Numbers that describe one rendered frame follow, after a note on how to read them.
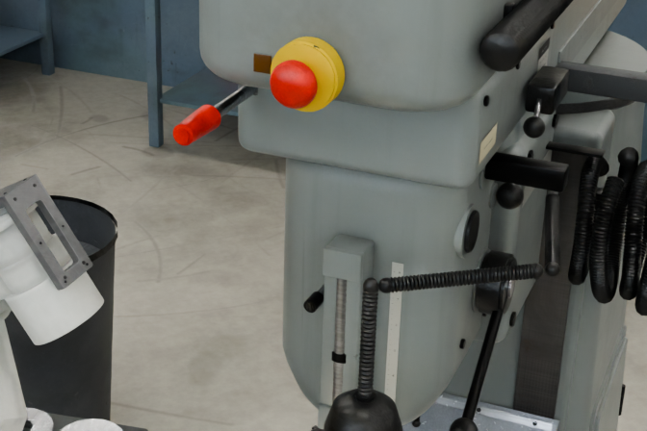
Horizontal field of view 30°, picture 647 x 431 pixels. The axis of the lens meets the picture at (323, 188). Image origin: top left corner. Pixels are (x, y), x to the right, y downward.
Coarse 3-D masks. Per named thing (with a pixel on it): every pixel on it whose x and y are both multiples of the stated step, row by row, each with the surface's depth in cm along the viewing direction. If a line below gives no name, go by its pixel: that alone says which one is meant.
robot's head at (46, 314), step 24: (0, 240) 94; (24, 240) 95; (48, 240) 96; (0, 264) 95; (24, 264) 95; (0, 288) 97; (24, 288) 95; (48, 288) 95; (72, 288) 96; (0, 312) 99; (24, 312) 95; (48, 312) 95; (72, 312) 96; (48, 336) 96
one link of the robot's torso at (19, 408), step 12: (0, 324) 104; (0, 336) 103; (0, 348) 102; (0, 360) 102; (12, 360) 103; (0, 372) 101; (12, 372) 102; (0, 384) 101; (12, 384) 102; (0, 396) 100; (12, 396) 101; (0, 408) 100; (12, 408) 101; (24, 408) 102; (0, 420) 99; (12, 420) 100; (24, 420) 102
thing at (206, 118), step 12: (228, 96) 110; (240, 96) 111; (204, 108) 106; (216, 108) 108; (228, 108) 109; (192, 120) 103; (204, 120) 104; (216, 120) 106; (180, 132) 102; (192, 132) 102; (204, 132) 104
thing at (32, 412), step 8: (32, 408) 164; (32, 416) 163; (40, 416) 163; (48, 416) 163; (56, 416) 165; (64, 416) 165; (32, 424) 161; (40, 424) 161; (48, 424) 161; (56, 424) 163; (64, 424) 163; (72, 424) 161; (80, 424) 161; (88, 424) 161; (96, 424) 161; (104, 424) 161; (112, 424) 161; (120, 424) 164
